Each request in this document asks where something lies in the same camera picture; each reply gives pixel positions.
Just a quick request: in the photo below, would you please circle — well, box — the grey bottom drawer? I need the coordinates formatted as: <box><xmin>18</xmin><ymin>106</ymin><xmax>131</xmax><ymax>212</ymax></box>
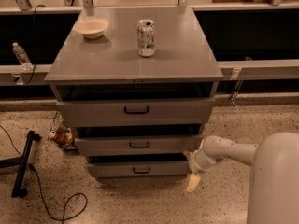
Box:
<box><xmin>87</xmin><ymin>161</ymin><xmax>189</xmax><ymax>178</ymax></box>

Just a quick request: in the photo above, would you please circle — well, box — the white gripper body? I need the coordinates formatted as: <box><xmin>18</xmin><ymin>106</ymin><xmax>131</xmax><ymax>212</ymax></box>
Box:
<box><xmin>188</xmin><ymin>149</ymin><xmax>217</xmax><ymax>174</ymax></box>

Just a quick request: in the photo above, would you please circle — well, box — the grey top drawer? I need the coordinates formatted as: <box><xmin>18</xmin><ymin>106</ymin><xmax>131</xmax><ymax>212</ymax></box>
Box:
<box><xmin>57</xmin><ymin>98</ymin><xmax>215</xmax><ymax>127</ymax></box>

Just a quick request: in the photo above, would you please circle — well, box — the white green soda can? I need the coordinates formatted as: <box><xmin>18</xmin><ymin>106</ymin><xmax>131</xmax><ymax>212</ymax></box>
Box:
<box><xmin>137</xmin><ymin>19</ymin><xmax>155</xmax><ymax>57</ymax></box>

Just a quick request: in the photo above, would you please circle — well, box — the orange snack bag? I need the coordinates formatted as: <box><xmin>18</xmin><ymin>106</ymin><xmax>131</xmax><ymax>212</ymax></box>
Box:
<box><xmin>49</xmin><ymin>130</ymin><xmax>73</xmax><ymax>145</ymax></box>

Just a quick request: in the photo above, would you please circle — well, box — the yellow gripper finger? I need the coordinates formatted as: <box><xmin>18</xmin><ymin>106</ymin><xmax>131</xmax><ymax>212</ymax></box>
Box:
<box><xmin>186</xmin><ymin>173</ymin><xmax>201</xmax><ymax>193</ymax></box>

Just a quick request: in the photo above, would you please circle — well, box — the black stand leg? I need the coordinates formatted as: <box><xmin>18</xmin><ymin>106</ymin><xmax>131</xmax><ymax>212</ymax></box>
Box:
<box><xmin>0</xmin><ymin>131</ymin><xmax>41</xmax><ymax>198</ymax></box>

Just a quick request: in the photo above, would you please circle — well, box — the grey drawer cabinet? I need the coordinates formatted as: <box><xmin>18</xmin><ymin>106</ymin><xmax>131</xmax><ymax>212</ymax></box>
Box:
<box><xmin>45</xmin><ymin>7</ymin><xmax>223</xmax><ymax>166</ymax></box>

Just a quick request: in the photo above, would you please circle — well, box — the grey metal railing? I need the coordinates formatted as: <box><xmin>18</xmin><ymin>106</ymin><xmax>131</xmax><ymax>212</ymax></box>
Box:
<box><xmin>0</xmin><ymin>59</ymin><xmax>299</xmax><ymax>86</ymax></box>

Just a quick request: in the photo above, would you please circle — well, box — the grey drawer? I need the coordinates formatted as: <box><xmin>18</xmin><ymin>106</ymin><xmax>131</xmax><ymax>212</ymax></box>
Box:
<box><xmin>75</xmin><ymin>135</ymin><xmax>202</xmax><ymax>156</ymax></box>
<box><xmin>87</xmin><ymin>161</ymin><xmax>189</xmax><ymax>178</ymax></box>
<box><xmin>57</xmin><ymin>98</ymin><xmax>215</xmax><ymax>127</ymax></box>

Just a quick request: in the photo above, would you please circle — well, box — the black hanging cable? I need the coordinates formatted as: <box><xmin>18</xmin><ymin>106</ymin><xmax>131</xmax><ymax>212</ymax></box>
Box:
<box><xmin>24</xmin><ymin>4</ymin><xmax>47</xmax><ymax>86</ymax></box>

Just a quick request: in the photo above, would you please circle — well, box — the beige bowl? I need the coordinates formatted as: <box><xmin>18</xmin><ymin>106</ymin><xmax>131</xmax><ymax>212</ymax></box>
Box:
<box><xmin>74</xmin><ymin>18</ymin><xmax>108</xmax><ymax>39</ymax></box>

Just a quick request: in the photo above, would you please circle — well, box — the black floor cable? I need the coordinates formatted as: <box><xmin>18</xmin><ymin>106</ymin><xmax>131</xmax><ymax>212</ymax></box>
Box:
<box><xmin>0</xmin><ymin>124</ymin><xmax>89</xmax><ymax>224</ymax></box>

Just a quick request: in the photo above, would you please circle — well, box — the clear plastic water bottle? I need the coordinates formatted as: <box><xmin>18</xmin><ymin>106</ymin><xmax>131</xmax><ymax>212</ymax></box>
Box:
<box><xmin>12</xmin><ymin>42</ymin><xmax>33</xmax><ymax>71</ymax></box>

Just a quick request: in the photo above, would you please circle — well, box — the grey middle drawer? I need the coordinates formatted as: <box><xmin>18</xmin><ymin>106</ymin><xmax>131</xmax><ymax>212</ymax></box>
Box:
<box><xmin>75</xmin><ymin>135</ymin><xmax>202</xmax><ymax>156</ymax></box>

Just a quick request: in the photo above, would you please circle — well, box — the metal clamp bracket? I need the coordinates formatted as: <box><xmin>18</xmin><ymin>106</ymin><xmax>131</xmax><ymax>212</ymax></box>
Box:
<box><xmin>229</xmin><ymin>67</ymin><xmax>243</xmax><ymax>107</ymax></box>

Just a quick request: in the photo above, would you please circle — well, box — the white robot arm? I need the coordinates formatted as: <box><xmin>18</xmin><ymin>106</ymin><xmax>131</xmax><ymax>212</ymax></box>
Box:
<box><xmin>185</xmin><ymin>132</ymin><xmax>299</xmax><ymax>224</ymax></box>

